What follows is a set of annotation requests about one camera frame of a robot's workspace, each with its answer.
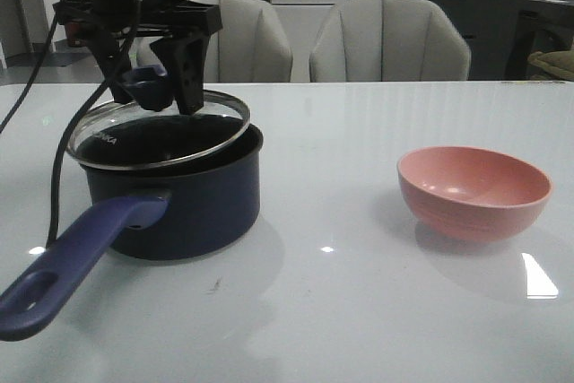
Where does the beige cushion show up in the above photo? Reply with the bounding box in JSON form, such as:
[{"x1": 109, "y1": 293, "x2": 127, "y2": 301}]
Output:
[{"x1": 527, "y1": 50, "x2": 574, "y2": 82}]

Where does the beige upholstered chair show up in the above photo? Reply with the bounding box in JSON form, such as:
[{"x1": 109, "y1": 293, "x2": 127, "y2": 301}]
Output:
[
  {"x1": 309, "y1": 0, "x2": 472, "y2": 83},
  {"x1": 135, "y1": 0, "x2": 294, "y2": 83}
]

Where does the dark blue saucepan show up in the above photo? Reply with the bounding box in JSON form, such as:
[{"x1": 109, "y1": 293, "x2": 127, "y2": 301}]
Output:
[{"x1": 1, "y1": 125, "x2": 264, "y2": 342}]

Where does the black cable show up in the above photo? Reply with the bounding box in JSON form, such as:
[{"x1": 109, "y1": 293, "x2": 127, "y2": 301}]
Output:
[{"x1": 0, "y1": 0, "x2": 140, "y2": 249}]

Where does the left beige upholstered chair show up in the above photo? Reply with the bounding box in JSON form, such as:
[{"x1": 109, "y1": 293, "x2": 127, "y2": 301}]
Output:
[{"x1": 135, "y1": 0, "x2": 294, "y2": 83}]

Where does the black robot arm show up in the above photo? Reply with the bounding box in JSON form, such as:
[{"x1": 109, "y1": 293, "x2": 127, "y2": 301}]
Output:
[{"x1": 53, "y1": 0, "x2": 222, "y2": 115}]

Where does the dark floor mat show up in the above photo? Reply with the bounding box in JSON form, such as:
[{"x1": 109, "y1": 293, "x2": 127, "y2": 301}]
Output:
[{"x1": 6, "y1": 52, "x2": 91, "y2": 67}]

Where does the pink bowl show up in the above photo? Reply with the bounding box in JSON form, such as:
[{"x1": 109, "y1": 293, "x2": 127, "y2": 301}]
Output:
[{"x1": 397, "y1": 146, "x2": 552, "y2": 242}]

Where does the right beige upholstered chair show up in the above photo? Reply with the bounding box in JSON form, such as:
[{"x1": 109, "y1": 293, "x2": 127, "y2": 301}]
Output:
[{"x1": 309, "y1": 0, "x2": 472, "y2": 83}]

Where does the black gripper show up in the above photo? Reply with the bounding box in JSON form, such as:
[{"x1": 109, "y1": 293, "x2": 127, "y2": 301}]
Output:
[{"x1": 54, "y1": 0, "x2": 222, "y2": 116}]

